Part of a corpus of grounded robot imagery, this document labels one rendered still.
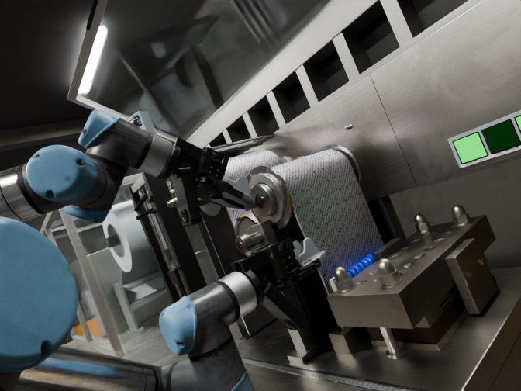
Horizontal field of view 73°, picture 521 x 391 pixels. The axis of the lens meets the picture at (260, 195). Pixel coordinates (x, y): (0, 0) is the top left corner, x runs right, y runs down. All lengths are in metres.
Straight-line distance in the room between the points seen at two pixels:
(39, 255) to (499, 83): 0.80
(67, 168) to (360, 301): 0.50
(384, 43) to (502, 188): 2.06
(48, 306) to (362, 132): 0.84
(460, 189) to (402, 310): 2.45
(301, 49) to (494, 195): 2.16
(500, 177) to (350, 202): 2.12
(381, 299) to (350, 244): 0.24
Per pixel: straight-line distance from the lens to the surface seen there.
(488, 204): 3.01
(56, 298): 0.33
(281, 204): 0.75
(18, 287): 0.31
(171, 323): 0.56
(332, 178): 0.86
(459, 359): 0.68
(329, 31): 1.04
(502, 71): 0.85
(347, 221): 0.85
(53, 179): 0.53
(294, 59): 1.12
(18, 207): 0.57
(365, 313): 0.67
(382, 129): 0.96
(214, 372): 0.60
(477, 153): 0.87
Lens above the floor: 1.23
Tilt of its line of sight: 2 degrees up
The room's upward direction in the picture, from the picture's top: 22 degrees counter-clockwise
